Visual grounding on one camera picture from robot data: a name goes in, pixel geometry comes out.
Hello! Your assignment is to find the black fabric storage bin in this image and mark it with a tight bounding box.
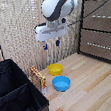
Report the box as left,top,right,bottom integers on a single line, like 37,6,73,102
0,53,51,111

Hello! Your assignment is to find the beige bamboo screen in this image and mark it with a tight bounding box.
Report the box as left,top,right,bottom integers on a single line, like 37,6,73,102
0,0,94,81

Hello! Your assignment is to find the blue plastic bowl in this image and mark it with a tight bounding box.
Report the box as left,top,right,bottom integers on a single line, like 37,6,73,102
50,74,74,94

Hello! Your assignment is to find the silver drawer handle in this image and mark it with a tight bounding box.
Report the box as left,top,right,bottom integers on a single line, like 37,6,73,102
86,38,111,54
90,11,111,22

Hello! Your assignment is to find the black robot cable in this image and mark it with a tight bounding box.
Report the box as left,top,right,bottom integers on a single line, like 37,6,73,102
63,0,111,28

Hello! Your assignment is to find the yellow plastic bowl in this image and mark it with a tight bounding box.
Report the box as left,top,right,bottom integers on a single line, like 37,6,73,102
47,62,65,78

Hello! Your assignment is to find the orange patterned carton box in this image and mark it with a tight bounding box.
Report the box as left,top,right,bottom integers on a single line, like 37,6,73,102
27,63,50,97

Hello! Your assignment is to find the brown drawer front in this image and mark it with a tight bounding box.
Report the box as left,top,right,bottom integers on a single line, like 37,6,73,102
78,0,111,39
76,25,111,70

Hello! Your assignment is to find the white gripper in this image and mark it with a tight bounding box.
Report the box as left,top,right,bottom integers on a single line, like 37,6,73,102
32,17,73,53

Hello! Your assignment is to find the dark brown drawer cabinet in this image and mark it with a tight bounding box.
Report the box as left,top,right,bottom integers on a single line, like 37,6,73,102
70,0,111,72

